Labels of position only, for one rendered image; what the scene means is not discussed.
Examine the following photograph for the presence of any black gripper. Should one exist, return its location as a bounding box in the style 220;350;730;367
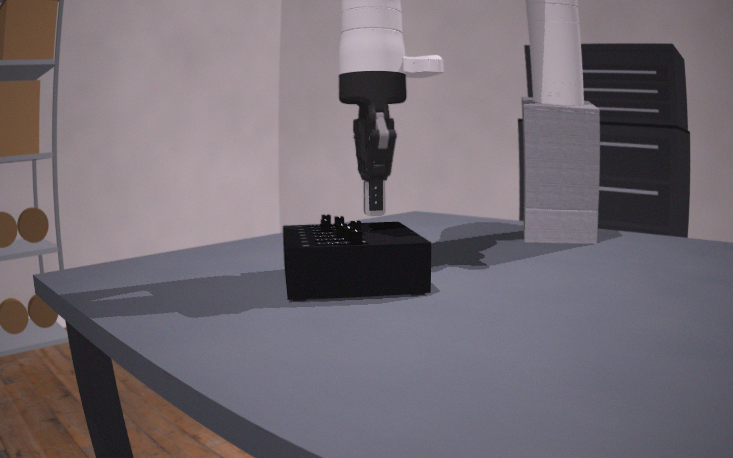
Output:
339;71;406;216

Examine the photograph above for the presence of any black lighting desk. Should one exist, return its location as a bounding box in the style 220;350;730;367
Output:
283;214;431;301

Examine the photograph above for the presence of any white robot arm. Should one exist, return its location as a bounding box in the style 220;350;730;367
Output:
339;0;584;106

